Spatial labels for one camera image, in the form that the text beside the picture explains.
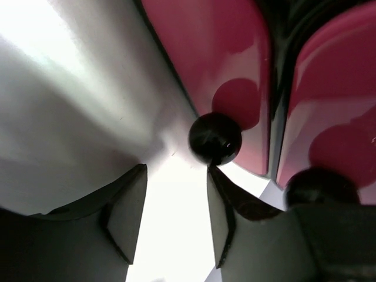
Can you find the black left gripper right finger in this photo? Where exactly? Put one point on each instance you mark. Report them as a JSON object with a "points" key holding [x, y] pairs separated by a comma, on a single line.
{"points": [[254, 241]]}

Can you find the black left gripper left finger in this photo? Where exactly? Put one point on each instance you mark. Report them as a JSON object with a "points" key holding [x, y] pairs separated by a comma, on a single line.
{"points": [[91, 239]]}

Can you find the black drawer cabinet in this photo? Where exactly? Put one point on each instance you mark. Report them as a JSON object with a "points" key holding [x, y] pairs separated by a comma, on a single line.
{"points": [[217, 138]]}

